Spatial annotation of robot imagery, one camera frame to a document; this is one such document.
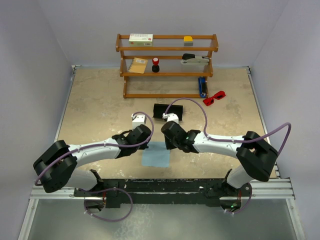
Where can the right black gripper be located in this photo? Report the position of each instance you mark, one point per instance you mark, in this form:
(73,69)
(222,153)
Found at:
(168,145)

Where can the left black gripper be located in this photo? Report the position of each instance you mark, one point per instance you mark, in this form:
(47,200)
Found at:
(143,147)

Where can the light blue cleaning cloth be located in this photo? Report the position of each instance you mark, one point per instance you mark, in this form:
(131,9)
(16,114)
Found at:
(156,155)

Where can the black glasses case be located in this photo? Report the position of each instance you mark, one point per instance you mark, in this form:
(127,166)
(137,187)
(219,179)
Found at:
(159,109)

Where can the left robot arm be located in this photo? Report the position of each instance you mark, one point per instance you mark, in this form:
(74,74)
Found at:
(58,166)

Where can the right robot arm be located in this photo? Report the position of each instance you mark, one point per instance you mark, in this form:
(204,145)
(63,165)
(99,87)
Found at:
(257,159)

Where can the red sunglasses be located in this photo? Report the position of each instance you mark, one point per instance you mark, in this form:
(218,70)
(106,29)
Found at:
(218,96)

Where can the blue and black stapler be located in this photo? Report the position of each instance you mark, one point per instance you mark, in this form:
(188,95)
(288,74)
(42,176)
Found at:
(202,87)

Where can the red and black stamp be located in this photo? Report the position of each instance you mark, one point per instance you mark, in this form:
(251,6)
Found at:
(155,65)

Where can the wooden three-tier shelf rack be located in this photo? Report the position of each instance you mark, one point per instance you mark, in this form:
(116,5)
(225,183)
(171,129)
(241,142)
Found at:
(169,49)

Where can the brown spiral notebook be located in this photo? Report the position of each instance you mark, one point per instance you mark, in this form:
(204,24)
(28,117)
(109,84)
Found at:
(138,65)

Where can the black and white stapler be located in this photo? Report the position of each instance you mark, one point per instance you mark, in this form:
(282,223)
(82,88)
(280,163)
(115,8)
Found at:
(192,59)

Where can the white and red box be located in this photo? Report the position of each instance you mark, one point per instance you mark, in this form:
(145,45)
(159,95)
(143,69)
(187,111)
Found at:
(140,40)

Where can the yellow and grey eraser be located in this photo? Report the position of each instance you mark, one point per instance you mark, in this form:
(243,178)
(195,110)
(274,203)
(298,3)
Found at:
(188,41)

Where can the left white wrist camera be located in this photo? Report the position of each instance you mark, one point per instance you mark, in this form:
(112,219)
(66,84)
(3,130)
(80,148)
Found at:
(138,119)

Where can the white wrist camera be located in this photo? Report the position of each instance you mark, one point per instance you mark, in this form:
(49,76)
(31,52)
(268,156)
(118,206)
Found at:
(138,119)
(170,117)

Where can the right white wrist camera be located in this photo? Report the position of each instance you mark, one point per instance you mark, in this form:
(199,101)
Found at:
(170,117)

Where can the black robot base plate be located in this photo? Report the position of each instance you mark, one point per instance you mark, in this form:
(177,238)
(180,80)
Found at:
(211,192)

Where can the aluminium rail frame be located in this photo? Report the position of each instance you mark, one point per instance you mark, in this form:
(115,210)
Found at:
(272,214)

